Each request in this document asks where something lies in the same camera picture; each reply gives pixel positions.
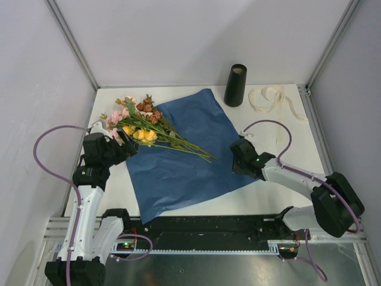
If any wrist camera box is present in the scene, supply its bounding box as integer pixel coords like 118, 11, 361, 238
88, 120, 113, 138
239, 130, 257, 144

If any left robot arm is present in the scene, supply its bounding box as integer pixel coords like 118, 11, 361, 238
45, 128, 139, 285

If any black cone vase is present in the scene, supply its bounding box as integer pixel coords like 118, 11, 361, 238
224, 64, 247, 107

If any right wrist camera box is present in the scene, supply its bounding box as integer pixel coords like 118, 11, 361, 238
239, 130, 257, 144

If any mixed flower bunch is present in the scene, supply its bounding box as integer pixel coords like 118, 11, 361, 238
99, 94, 216, 162

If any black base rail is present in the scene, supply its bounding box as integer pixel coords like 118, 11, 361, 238
123, 214, 305, 251

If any blue wrapping paper sheet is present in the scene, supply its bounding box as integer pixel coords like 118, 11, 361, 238
126, 89, 254, 223

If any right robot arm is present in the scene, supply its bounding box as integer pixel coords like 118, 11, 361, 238
230, 137, 365, 239

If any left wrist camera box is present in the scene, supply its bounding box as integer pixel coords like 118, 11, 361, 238
88, 120, 113, 138

